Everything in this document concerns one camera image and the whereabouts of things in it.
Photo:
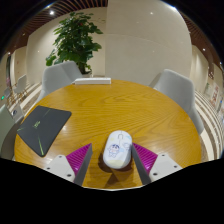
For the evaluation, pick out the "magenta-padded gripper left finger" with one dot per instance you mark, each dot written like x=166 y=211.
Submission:
x=65 y=166

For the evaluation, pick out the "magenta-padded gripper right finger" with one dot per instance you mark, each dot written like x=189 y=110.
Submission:
x=160 y=166

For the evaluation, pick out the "white cartoon-print computer mouse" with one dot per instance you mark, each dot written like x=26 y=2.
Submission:
x=117 y=150

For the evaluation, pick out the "black green-lined mouse pad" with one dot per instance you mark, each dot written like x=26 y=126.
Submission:
x=43 y=128

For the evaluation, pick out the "grey-green curved sofa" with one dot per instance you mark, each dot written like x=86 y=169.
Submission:
x=6 y=130

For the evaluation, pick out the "light grey shell chair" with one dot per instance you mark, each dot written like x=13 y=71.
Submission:
x=178 y=91
x=55 y=78

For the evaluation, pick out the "white power strip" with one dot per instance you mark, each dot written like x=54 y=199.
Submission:
x=92 y=81

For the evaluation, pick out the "red and white poster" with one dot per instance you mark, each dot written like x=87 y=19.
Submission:
x=215 y=95

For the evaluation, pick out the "white distant chair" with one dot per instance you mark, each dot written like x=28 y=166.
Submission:
x=21 y=84

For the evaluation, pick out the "small grey distant chair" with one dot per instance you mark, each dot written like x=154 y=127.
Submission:
x=7 y=92

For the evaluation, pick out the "large green potted plant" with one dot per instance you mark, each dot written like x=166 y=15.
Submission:
x=75 y=41

